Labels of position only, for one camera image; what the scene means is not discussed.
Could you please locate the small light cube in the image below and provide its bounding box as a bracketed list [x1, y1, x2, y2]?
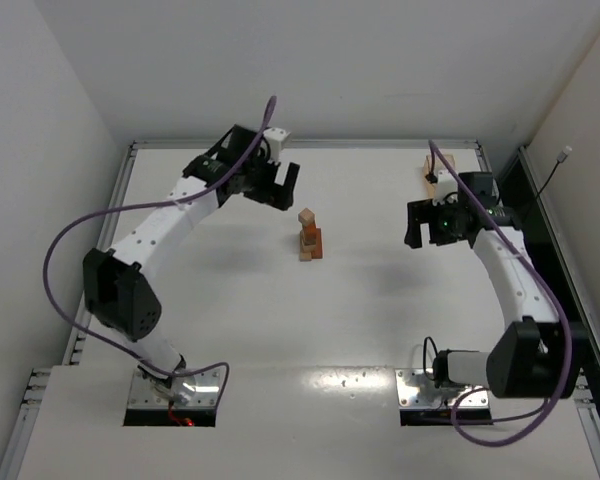
[298, 208, 315, 227]

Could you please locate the transparent orange plastic tray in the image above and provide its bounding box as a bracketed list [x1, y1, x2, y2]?
[422, 154, 447, 198]

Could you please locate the long light wood block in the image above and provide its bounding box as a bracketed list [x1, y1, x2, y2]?
[299, 246, 313, 261]

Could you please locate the long dark wood block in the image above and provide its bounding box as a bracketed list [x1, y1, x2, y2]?
[311, 228, 323, 260]

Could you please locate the small dark wood cube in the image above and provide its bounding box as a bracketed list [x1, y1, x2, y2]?
[302, 223, 317, 242]

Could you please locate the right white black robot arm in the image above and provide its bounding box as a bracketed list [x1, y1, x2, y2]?
[404, 169, 588, 399]

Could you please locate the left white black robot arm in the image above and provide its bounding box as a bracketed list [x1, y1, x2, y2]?
[83, 125, 299, 393]

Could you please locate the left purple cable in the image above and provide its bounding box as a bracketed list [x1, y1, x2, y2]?
[42, 95, 230, 401]

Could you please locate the purple cable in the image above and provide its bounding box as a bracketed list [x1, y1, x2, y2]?
[42, 95, 230, 401]
[427, 139, 574, 446]

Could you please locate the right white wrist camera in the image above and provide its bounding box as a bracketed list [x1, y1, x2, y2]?
[425, 169, 458, 205]

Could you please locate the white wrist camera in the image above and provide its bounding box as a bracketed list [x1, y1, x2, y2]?
[263, 127, 291, 163]
[425, 169, 458, 205]

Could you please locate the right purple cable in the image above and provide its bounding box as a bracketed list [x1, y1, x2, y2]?
[427, 139, 574, 446]

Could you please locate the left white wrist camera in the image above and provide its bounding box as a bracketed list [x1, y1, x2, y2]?
[263, 127, 291, 163]

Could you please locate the aluminium table frame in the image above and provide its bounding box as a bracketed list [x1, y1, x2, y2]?
[18, 142, 600, 479]

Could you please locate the black wall cable with plug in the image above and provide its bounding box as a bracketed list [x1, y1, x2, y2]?
[511, 145, 574, 236]

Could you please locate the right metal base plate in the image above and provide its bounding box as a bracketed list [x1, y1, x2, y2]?
[395, 368, 490, 412]

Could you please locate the metal base plate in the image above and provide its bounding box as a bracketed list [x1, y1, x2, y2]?
[395, 368, 490, 412]
[127, 370, 220, 411]

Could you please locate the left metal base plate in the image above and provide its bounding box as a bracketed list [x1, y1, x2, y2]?
[127, 370, 220, 411]

